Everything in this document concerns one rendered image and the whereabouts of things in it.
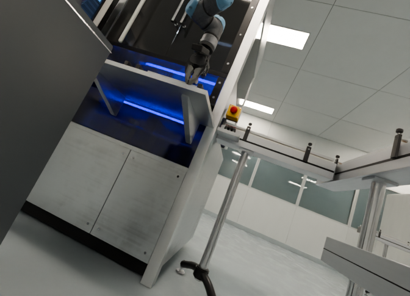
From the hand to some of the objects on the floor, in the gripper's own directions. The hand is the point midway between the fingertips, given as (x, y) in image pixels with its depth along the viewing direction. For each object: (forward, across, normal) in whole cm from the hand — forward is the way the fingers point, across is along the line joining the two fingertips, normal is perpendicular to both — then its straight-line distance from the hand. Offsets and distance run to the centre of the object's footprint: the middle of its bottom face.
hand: (188, 82), depth 91 cm
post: (+91, -9, -39) cm, 100 cm away
